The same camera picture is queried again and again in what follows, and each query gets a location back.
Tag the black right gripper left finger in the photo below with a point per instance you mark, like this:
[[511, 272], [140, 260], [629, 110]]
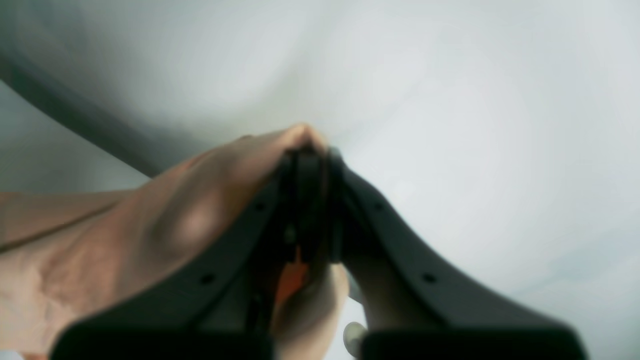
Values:
[[220, 305]]

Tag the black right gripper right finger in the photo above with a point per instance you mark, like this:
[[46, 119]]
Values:
[[419, 306]]

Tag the peach T-shirt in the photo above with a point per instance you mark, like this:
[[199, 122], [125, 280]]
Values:
[[67, 256]]

